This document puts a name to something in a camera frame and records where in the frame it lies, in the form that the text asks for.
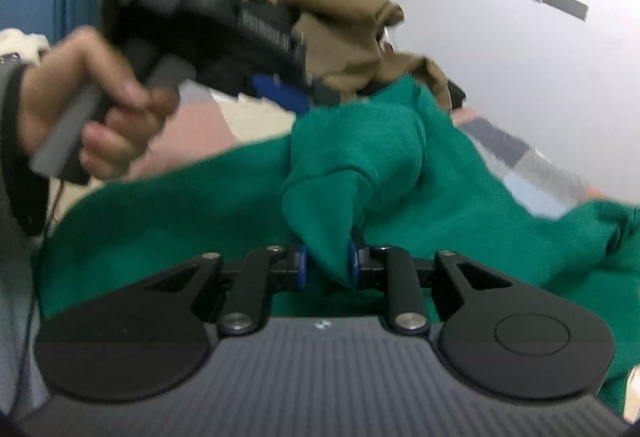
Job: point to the brown hoodie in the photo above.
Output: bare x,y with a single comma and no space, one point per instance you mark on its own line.
340,32

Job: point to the blue chair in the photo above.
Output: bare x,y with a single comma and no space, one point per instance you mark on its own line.
25,4

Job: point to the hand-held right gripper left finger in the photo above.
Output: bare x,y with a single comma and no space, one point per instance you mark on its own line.
300,267

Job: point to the green printed sweatshirt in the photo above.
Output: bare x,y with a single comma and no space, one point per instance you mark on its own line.
400,152

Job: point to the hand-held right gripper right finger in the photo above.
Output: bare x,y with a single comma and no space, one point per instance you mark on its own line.
353,264

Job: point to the white fluffy cloth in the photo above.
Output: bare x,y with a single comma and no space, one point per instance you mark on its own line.
22,47

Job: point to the white and grey wall panel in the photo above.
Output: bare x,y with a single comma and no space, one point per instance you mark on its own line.
560,2

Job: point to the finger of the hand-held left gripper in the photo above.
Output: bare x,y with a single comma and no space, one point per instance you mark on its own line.
280,92

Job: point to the person's left hand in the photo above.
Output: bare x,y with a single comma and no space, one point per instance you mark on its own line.
60,72

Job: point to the black garment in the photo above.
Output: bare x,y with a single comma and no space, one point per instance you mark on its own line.
456,94

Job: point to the patchwork bed sheet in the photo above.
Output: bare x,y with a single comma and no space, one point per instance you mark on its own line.
200,127

